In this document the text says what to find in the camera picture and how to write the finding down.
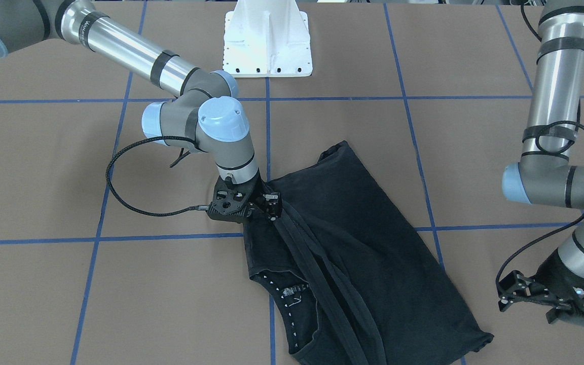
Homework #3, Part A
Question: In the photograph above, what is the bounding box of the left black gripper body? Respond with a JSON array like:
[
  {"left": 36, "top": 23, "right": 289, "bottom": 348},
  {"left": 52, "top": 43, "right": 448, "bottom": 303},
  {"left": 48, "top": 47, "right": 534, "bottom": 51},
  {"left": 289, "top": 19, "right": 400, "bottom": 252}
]
[{"left": 496, "top": 251, "right": 584, "bottom": 325}]

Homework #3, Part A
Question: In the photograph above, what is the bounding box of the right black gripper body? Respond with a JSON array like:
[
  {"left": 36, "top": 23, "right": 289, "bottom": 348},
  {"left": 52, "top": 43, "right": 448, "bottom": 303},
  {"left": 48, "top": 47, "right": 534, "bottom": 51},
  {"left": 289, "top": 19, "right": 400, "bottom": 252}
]
[{"left": 208, "top": 173, "right": 266, "bottom": 224}]

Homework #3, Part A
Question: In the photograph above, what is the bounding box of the black graphic t-shirt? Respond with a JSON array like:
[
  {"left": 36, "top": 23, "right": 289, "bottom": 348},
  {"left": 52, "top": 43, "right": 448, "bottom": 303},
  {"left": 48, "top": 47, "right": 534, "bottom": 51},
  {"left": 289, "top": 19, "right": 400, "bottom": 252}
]
[{"left": 244, "top": 141, "right": 494, "bottom": 364}]

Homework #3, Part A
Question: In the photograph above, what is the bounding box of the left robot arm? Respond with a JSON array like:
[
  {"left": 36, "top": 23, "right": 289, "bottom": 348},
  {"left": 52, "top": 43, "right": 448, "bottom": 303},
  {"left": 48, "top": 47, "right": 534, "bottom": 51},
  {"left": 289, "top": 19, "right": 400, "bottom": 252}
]
[{"left": 495, "top": 1, "right": 584, "bottom": 326}]

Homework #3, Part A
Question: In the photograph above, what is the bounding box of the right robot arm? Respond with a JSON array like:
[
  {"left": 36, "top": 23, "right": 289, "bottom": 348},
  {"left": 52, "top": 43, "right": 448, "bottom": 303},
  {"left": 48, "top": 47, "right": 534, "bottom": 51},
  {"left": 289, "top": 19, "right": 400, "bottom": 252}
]
[{"left": 0, "top": 1, "right": 283, "bottom": 224}]

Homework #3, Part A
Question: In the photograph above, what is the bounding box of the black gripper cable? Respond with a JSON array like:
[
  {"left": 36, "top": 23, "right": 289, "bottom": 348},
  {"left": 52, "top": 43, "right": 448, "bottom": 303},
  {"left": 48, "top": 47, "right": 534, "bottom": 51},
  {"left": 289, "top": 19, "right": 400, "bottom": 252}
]
[{"left": 105, "top": 136, "right": 211, "bottom": 217}]

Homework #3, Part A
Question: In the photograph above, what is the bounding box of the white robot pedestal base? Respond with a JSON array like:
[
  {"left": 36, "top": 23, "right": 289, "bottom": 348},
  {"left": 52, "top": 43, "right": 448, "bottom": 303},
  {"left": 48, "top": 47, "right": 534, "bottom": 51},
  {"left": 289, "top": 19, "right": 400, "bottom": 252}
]
[{"left": 223, "top": 1, "right": 313, "bottom": 78}]

